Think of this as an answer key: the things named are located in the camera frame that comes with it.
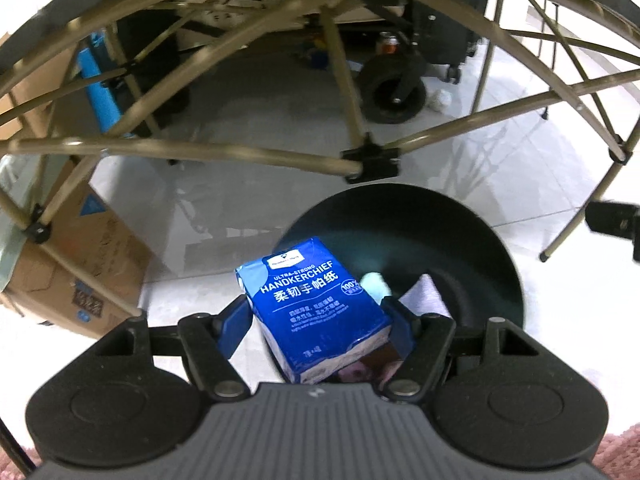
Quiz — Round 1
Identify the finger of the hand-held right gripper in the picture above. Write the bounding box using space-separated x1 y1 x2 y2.
584 200 640 236

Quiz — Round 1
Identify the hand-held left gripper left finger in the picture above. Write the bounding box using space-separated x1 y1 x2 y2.
100 294 254 401

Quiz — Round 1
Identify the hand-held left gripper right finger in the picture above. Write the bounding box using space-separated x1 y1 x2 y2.
377 295 546 404

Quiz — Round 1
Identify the blue tissue pack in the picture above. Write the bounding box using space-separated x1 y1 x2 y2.
234 236 394 385

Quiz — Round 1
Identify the black round trash bin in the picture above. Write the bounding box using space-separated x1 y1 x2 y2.
270 184 527 342

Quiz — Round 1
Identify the cardboard box with green liner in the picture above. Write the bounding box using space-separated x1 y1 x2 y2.
0 156 154 341

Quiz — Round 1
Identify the crumpled white paper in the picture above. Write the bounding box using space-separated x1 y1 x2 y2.
424 88 454 114

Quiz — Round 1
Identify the black hand trolley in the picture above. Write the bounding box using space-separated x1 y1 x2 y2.
357 0 431 125

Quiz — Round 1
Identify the blue plastic box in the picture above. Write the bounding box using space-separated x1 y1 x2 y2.
74 34 126 139

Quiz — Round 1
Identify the tan folding table frame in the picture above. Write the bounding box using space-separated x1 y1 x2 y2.
0 0 640 322

